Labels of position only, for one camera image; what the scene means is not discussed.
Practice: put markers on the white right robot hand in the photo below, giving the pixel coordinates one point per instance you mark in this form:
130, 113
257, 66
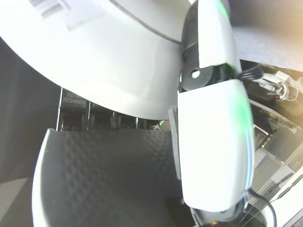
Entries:
106, 177

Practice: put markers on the spare white robot hand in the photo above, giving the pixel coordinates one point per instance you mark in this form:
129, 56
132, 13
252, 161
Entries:
281, 87

